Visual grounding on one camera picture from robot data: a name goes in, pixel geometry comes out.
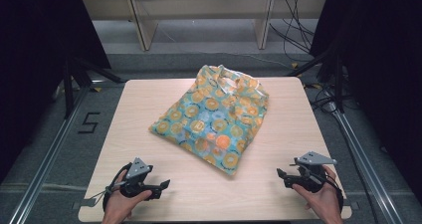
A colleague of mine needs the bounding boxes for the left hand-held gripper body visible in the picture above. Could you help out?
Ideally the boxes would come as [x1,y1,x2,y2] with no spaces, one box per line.
[118,157,160,199]

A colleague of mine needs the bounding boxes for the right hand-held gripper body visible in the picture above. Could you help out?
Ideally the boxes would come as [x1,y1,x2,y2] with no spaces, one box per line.
[284,150,338,194]

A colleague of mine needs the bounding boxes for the person's right hand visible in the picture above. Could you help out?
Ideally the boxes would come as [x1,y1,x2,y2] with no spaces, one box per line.
[292,165,344,224]

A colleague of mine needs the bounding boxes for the person's left hand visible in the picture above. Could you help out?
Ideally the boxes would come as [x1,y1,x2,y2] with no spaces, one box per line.
[102,168,153,224]

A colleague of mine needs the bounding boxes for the black metal stand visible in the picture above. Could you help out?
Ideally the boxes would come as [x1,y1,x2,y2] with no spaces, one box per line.
[62,55,125,119]
[286,44,346,114]

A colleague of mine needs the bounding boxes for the black curtain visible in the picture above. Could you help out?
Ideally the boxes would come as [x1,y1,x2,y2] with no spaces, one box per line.
[0,0,112,182]
[309,0,422,196]

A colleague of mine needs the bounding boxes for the white shelf unit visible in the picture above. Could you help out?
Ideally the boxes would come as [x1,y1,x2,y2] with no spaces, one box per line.
[80,0,330,52]

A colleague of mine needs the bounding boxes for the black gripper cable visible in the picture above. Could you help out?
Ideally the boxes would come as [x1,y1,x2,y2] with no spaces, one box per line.
[102,162,133,212]
[307,170,345,214]

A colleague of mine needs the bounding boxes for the thin grey cable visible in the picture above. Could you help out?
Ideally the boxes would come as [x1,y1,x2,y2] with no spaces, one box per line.
[88,182,127,199]

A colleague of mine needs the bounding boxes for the aluminium floor rail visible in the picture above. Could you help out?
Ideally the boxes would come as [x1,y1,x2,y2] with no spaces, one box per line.
[325,102,405,224]
[7,84,92,224]

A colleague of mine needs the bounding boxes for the black floor cables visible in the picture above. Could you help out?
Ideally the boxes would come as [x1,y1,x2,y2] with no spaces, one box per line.
[304,82,360,114]

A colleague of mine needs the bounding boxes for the black hanging cable bundle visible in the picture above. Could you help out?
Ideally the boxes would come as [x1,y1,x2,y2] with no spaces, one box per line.
[268,0,317,55]

